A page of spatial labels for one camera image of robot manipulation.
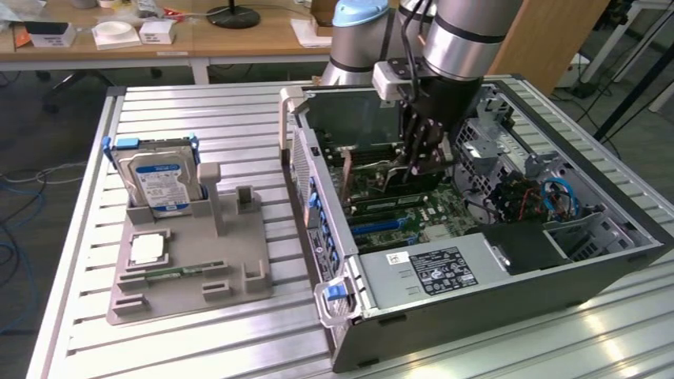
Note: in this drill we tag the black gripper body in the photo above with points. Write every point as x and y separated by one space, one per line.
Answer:
447 98

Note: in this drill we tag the green graphics card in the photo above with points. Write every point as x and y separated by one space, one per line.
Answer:
418 184

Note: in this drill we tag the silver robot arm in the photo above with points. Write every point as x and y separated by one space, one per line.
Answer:
463 39

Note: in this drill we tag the grey metal disk bay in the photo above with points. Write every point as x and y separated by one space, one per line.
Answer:
482 152
590 241

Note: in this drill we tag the green motherboard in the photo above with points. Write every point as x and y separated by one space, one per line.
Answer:
447 205

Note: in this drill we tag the silver chipset heatsink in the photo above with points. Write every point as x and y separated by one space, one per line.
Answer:
436 233

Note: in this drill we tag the grey card retention latch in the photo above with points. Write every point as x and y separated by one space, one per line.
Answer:
284 126

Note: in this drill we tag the white floor box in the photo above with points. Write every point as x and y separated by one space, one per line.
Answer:
574 75

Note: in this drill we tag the wooden cabinet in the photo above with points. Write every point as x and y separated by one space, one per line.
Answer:
553 39

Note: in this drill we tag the flat white box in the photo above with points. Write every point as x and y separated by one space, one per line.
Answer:
311 35

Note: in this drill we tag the black plastic air shroud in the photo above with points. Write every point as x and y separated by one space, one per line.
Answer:
520 248

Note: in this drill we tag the cardboard box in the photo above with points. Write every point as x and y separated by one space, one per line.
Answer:
322 13

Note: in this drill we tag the black tripod pole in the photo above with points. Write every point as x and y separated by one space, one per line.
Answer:
631 77

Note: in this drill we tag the grey power supply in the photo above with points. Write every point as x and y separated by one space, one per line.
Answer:
390 284

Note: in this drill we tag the blue case release latch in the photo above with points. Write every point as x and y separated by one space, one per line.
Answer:
332 294

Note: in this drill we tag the black open PC case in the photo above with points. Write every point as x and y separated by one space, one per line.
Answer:
474 316

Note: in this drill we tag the black lamp base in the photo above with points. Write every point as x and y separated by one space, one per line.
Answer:
232 19

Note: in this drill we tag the hard disk with blue carrier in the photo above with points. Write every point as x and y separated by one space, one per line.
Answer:
157 185

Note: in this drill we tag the grey parts rack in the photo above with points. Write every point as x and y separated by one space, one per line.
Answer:
190 252

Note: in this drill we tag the small white box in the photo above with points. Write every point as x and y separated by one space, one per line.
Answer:
156 33

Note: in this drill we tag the green RAM stick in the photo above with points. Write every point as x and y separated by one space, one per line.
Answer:
173 273

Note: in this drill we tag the silver CPU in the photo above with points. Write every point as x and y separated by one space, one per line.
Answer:
147 250

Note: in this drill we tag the white box with round recess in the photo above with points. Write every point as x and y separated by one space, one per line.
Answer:
116 37

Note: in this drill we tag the wooden desk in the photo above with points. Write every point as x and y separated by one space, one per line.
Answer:
79 52

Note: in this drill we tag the black chair base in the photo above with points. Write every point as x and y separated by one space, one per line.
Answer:
52 103

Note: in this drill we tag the white box with black lid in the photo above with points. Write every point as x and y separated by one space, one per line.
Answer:
49 35

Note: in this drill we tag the orange card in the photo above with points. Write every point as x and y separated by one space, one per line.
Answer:
21 39

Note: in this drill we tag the clear plastic bag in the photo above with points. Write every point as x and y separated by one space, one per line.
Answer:
16 12

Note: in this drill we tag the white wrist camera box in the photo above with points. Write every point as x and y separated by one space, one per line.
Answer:
387 81

